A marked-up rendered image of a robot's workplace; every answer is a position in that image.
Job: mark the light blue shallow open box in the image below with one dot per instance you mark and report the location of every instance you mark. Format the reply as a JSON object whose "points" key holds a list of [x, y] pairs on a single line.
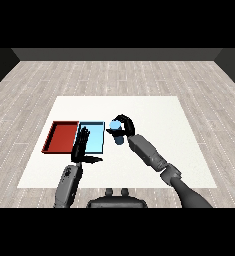
{"points": [[96, 136]]}

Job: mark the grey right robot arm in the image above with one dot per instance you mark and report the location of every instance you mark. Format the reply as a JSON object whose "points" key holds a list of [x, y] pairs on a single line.
{"points": [[162, 166]]}

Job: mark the red shallow open box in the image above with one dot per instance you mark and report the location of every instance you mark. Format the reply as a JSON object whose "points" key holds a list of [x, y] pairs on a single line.
{"points": [[62, 136]]}

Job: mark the dark grey robot body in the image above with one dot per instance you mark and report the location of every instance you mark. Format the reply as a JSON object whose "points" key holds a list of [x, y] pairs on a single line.
{"points": [[117, 201]]}

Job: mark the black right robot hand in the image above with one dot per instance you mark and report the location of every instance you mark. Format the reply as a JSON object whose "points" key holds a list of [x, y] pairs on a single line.
{"points": [[127, 126]]}

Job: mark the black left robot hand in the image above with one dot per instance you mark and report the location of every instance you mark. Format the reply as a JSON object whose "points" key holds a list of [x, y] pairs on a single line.
{"points": [[79, 146]]}

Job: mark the small blue can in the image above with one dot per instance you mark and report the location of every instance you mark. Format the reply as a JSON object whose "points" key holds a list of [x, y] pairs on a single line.
{"points": [[115, 126]]}

